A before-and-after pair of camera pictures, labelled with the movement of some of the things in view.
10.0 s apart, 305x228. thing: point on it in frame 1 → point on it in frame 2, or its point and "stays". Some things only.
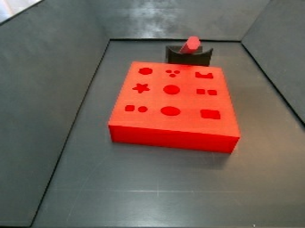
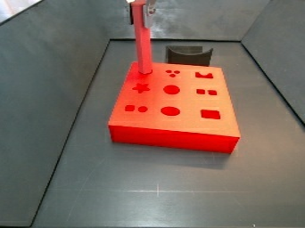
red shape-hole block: (174, 105) stays
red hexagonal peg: (190, 45) → (143, 38)
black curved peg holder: (174, 56) stays
